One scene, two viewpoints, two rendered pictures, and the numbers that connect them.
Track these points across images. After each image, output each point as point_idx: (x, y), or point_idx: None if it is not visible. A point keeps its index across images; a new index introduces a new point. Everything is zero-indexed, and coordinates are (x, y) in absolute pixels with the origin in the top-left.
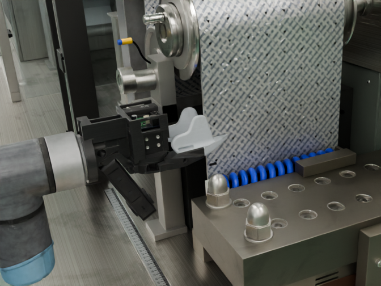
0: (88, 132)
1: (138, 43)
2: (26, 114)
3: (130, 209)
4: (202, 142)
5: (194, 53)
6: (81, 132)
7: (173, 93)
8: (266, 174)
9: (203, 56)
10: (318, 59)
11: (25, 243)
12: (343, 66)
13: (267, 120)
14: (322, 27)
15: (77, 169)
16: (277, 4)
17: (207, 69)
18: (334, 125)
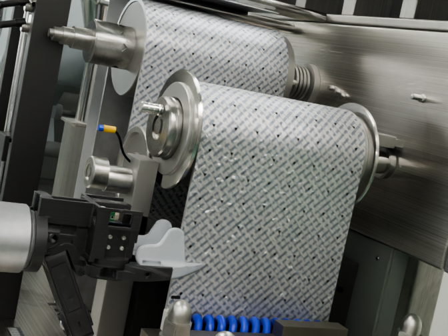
0: (47, 207)
1: (105, 152)
2: None
3: (61, 325)
4: (172, 262)
5: (189, 155)
6: (35, 209)
7: (148, 203)
8: (237, 326)
9: (199, 163)
10: (325, 207)
11: None
12: (351, 237)
13: (251, 262)
14: (336, 171)
15: (22, 245)
16: (292, 131)
17: (199, 179)
18: (328, 295)
